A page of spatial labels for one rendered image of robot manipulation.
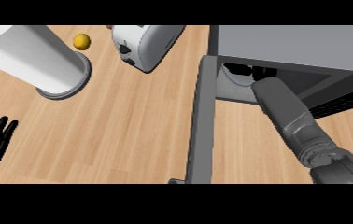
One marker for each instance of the yellow lemon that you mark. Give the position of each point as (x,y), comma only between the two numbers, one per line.
(82,41)

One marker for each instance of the pale round microwave plate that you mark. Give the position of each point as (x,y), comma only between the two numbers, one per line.
(230,78)

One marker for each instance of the grey microwave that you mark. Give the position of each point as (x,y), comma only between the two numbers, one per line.
(286,45)

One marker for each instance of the small brown object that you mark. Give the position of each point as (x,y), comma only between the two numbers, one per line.
(108,26)

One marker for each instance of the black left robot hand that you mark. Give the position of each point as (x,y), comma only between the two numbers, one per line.
(5,134)

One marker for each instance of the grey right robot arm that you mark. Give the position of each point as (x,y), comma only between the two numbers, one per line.
(295,122)

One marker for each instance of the grey microwave door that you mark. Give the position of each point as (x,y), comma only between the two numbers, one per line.
(203,118)

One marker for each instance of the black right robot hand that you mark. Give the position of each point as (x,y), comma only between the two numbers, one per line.
(241,69)

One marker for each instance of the white toaster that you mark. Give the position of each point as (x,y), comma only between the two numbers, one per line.
(150,45)

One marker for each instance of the white cylindrical appliance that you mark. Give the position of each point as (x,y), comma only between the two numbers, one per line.
(42,58)

